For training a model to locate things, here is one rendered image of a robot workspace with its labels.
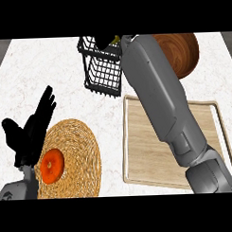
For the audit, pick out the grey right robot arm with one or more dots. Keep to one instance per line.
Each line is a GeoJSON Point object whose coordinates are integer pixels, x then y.
{"type": "Point", "coordinates": [161, 97]}

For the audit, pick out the orange tomato slice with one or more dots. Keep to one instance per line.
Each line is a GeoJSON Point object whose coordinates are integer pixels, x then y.
{"type": "Point", "coordinates": [52, 166]}

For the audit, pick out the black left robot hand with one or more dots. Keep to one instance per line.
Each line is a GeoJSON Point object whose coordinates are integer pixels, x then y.
{"type": "Point", "coordinates": [33, 130]}

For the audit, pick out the yellow-green pear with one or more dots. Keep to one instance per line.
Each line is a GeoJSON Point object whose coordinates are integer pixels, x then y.
{"type": "Point", "coordinates": [115, 40]}

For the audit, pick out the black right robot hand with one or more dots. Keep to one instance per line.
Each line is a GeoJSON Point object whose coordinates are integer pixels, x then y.
{"type": "Point", "coordinates": [103, 42]}

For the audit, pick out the pale wooden tray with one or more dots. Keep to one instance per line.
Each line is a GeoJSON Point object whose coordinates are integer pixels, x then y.
{"type": "Point", "coordinates": [147, 151]}

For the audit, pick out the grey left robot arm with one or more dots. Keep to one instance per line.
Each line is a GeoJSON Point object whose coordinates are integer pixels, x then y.
{"type": "Point", "coordinates": [22, 187]}

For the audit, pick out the brown wooden bowl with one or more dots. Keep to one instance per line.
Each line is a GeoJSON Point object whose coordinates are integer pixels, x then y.
{"type": "Point", "coordinates": [182, 52]}

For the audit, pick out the round woven wicker placemat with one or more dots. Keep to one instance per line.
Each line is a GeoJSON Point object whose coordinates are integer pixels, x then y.
{"type": "Point", "coordinates": [75, 160]}

